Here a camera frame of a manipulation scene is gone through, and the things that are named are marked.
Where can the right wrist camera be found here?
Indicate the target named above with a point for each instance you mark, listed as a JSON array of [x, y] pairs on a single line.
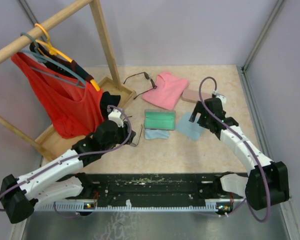
[[223, 99]]

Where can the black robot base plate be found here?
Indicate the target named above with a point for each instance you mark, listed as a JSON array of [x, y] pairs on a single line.
[[157, 188]]

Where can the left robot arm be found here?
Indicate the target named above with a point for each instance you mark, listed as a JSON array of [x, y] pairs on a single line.
[[21, 196]]

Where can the large light blue cloth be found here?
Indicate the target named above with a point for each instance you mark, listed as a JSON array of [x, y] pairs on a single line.
[[190, 129]]

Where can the yellow plastic hanger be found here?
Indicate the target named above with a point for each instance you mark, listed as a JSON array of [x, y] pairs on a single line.
[[52, 50]]

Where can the wooden clothes rack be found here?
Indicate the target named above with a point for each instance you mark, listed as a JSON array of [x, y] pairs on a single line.
[[112, 85]]

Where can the thin wire-frame sunglasses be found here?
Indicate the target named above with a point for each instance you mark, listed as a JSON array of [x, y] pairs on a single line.
[[137, 129]]

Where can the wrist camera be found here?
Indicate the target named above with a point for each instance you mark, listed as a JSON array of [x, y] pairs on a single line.
[[117, 117], [223, 99]]

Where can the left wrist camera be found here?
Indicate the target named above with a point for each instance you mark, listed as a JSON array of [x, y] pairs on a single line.
[[117, 117]]

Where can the red hanging shirt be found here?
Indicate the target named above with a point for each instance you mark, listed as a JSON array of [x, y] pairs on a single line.
[[73, 111]]

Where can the pink folded shirt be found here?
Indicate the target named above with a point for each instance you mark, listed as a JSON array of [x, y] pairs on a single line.
[[168, 91]]

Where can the grey-blue plastic hanger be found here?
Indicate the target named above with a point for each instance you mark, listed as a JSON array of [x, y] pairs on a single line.
[[81, 83]]

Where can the small light blue cloth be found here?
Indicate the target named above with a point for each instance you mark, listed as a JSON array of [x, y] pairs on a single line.
[[152, 134]]

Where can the aluminium frame rail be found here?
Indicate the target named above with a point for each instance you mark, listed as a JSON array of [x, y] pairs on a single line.
[[88, 206]]

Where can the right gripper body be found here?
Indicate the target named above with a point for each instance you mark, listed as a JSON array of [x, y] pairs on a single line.
[[202, 121]]

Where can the pink glasses case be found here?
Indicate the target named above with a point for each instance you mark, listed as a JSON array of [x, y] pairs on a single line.
[[192, 96]]

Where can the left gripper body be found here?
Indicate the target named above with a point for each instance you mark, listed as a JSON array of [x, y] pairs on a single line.
[[122, 133]]

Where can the tortoiseshell sunglasses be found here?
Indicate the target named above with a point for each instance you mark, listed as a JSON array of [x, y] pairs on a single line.
[[147, 77]]

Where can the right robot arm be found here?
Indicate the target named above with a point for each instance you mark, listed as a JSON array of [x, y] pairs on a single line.
[[267, 181]]

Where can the dark striped hanging garment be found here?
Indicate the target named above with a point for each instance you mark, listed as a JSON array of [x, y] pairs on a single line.
[[106, 99]]

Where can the grey glasses case green lining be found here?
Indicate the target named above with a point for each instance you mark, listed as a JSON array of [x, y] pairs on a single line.
[[160, 119]]

